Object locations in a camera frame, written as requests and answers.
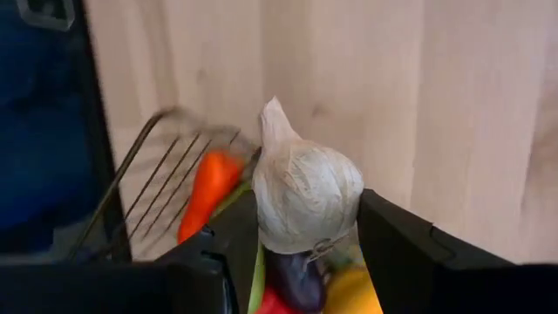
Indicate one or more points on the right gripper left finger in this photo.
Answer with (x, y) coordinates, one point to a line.
(131, 288)

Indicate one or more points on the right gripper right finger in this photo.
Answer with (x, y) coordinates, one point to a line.
(444, 279)

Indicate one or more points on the orange carrot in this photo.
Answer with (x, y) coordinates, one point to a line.
(209, 187)

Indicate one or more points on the dark green pepper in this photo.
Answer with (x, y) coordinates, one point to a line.
(258, 283)

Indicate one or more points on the red bell pepper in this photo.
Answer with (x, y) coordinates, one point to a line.
(272, 305)

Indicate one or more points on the long purple eggplant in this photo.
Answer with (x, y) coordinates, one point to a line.
(296, 279)

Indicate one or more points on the white garlic bulb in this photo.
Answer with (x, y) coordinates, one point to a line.
(305, 196)

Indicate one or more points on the yellow bell pepper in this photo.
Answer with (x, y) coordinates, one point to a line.
(353, 292)

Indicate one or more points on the blue container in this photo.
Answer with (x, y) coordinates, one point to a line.
(43, 131)

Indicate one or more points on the grey bracket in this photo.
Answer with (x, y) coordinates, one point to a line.
(45, 25)

